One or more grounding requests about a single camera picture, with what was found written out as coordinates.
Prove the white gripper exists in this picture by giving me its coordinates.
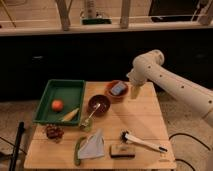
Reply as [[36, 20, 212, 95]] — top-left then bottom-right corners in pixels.
[[127, 66, 147, 99]]

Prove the blue sponge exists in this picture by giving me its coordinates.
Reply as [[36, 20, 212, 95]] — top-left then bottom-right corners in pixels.
[[110, 82, 126, 96]]

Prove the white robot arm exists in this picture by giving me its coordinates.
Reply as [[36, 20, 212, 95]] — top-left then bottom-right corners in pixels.
[[127, 50, 213, 127]]

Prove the orange bowl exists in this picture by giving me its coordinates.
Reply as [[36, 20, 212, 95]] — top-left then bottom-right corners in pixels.
[[105, 80, 128, 99]]

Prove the dark brown bowl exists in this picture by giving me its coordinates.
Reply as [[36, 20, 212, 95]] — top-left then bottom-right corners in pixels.
[[87, 94, 111, 117]]

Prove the wooden block eraser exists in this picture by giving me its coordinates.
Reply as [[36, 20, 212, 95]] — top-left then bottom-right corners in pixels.
[[109, 144, 135, 158]]

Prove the green plastic tray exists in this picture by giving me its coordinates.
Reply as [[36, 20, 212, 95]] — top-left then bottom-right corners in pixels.
[[34, 79, 85, 126]]

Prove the yellow corn cob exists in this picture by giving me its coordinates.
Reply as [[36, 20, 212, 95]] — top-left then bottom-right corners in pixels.
[[61, 108, 79, 122]]

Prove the grey folded cloth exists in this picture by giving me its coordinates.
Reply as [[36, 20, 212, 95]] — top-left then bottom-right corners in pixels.
[[77, 129, 104, 159]]

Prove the orange tomato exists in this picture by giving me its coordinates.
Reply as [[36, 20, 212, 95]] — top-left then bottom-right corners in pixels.
[[51, 100, 64, 112]]

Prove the green base stand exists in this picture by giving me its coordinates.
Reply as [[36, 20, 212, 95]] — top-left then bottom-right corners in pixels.
[[82, 18, 111, 25]]

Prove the brown grape bunch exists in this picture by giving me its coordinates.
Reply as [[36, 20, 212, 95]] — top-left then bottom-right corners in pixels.
[[45, 125, 64, 140]]

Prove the black pole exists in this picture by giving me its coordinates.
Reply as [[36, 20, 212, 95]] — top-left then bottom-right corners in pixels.
[[9, 122, 25, 171]]

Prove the metal spoon green handle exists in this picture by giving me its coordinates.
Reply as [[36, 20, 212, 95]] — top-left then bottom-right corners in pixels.
[[80, 103, 101, 129]]

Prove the black cable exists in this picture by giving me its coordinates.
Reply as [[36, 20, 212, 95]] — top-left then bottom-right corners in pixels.
[[168, 132, 213, 171]]

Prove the wooden shelf frame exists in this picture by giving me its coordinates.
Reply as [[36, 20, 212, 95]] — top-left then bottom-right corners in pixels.
[[0, 0, 213, 36]]

